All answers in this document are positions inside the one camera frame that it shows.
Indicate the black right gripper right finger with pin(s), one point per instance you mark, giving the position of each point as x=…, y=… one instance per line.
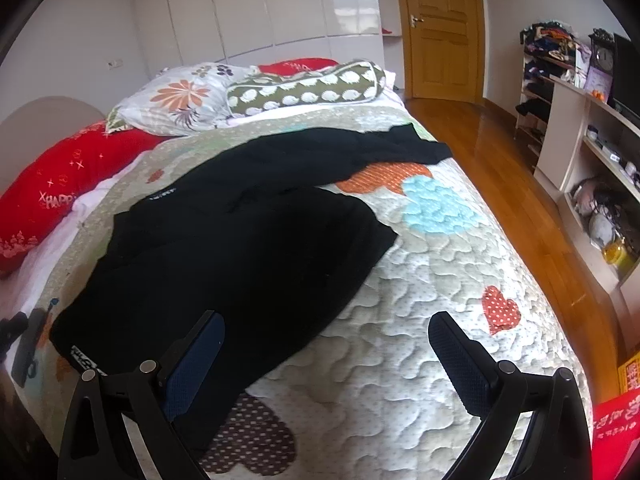
x=556, y=444

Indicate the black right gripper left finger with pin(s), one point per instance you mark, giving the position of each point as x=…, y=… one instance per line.
x=95, y=442

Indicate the black pants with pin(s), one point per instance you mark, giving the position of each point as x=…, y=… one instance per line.
x=254, y=234

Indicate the red gift box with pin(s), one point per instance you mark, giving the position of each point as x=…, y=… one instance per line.
x=615, y=434

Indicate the black smartphone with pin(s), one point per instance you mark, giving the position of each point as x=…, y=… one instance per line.
x=24, y=364

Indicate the white bed sheet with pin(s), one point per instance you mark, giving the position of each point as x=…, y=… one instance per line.
x=21, y=290

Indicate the heart patterned quilt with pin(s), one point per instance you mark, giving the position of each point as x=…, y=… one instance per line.
x=367, y=399

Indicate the yellow bottle on shelf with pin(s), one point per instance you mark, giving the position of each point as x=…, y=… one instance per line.
x=616, y=254

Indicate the red long pillow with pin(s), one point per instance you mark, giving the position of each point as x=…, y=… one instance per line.
x=44, y=192

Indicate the beige shelf unit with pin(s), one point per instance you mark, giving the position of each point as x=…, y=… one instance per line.
x=589, y=165

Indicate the white floral pillow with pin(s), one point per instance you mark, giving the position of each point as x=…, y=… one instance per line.
x=179, y=101

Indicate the dark mantel clock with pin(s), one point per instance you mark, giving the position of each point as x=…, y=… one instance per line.
x=600, y=72

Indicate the green white bolster pillow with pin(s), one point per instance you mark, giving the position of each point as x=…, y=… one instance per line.
x=352, y=82

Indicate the shoe rack with clutter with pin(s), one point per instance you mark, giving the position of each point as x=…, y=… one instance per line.
x=550, y=51

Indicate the black television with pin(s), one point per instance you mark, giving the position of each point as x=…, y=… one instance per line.
x=625, y=86

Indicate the red pillow behind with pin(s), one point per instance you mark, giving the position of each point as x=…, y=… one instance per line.
x=296, y=65

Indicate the wooden door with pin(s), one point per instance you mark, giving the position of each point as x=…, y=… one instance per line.
x=444, y=49

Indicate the glossy white wardrobe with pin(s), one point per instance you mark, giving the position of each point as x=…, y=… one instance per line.
x=254, y=32

